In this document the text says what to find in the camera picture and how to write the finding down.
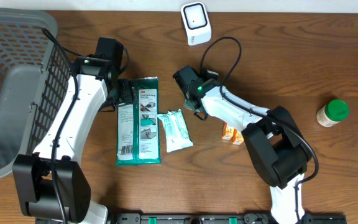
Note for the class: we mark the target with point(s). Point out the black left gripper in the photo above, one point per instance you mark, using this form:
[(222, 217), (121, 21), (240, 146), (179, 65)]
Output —
[(130, 93)]

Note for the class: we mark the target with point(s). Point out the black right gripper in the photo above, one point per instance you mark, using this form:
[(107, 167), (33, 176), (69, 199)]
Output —
[(185, 103)]

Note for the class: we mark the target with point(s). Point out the light teal snack packet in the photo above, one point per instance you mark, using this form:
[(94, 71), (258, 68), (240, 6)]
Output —
[(176, 131)]

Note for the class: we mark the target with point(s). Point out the green white wipes pack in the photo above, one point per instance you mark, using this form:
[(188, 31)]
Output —
[(137, 125)]

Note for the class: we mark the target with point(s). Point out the orange juice box pair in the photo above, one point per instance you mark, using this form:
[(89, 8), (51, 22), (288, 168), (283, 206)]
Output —
[(231, 134)]

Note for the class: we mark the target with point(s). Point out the green lid white jar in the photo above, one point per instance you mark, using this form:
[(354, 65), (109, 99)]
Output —
[(332, 113)]

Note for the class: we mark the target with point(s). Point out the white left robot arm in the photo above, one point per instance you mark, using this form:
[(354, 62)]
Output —
[(50, 184)]

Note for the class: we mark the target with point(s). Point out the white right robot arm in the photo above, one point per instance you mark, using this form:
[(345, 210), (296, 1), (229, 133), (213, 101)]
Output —
[(276, 147)]

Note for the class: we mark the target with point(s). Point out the white barcode scanner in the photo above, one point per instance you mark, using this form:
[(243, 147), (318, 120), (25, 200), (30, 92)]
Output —
[(196, 23)]

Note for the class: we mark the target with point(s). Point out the grey plastic mesh basket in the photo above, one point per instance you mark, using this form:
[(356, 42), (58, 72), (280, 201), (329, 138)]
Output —
[(33, 82)]

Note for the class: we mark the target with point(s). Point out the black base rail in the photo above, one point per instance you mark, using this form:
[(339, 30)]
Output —
[(249, 218)]

